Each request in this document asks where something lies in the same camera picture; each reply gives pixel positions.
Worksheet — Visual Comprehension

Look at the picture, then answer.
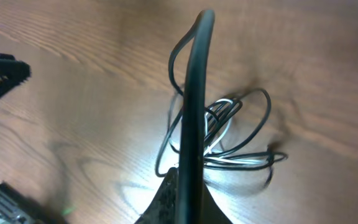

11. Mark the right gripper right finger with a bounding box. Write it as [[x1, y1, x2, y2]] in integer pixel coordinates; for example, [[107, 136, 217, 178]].
[[201, 184, 232, 224]]

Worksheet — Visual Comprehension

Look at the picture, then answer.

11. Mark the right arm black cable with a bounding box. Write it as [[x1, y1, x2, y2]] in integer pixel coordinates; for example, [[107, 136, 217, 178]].
[[175, 9, 216, 224]]

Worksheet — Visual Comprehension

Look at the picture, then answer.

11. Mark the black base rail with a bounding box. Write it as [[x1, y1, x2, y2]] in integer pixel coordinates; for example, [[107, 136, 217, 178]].
[[0, 182, 67, 224]]

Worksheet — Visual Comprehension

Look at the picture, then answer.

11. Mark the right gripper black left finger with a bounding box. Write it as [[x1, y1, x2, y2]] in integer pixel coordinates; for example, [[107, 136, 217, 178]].
[[135, 167, 178, 224]]

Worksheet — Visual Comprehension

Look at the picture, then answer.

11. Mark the white cable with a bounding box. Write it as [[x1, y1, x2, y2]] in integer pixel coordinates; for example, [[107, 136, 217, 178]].
[[169, 98, 265, 166]]

